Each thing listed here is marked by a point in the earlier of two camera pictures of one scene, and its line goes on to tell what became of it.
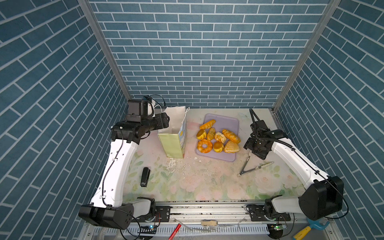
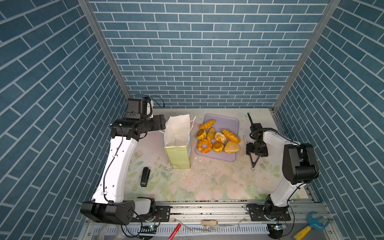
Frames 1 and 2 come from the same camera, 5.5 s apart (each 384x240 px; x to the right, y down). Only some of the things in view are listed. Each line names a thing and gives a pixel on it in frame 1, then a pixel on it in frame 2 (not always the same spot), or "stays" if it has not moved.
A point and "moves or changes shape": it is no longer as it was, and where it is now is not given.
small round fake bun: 218,147 stays
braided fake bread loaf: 231,136 stays
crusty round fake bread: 220,137 stays
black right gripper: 248,144 stays
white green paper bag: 173,137 moves or changes shape
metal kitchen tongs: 261,166 moves or changes shape
